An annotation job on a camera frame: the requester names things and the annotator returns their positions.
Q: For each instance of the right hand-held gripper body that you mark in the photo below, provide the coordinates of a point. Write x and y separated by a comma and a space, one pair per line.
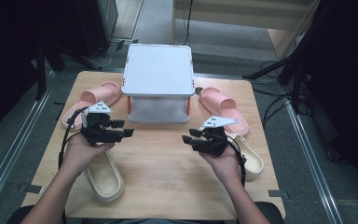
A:
214, 140

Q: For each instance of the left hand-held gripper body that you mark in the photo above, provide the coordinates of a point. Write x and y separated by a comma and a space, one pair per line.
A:
98, 127

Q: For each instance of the pink slipper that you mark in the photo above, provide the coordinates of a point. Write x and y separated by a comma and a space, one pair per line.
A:
99, 93
223, 105

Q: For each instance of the cream slipper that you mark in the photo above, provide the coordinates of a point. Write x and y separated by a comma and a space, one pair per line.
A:
105, 183
253, 158

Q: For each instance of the person's right hand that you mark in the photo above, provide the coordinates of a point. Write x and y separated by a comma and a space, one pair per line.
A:
225, 165

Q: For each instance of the person's left hand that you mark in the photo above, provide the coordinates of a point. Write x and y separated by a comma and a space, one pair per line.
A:
77, 155

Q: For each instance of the black plug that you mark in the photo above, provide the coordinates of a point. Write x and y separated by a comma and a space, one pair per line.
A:
120, 44

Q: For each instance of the black metal stand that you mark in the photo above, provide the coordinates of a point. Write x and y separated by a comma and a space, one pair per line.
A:
296, 81
41, 71

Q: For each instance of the grey tape piece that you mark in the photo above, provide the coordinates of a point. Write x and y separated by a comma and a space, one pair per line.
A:
279, 194
32, 188

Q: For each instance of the black cabinet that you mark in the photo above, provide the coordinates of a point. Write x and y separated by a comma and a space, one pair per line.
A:
96, 25

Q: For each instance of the light wooden furniture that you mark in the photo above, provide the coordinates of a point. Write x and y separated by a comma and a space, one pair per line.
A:
248, 15

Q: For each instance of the metal floor rail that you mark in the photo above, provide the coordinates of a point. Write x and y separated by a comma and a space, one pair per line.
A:
313, 161
15, 146

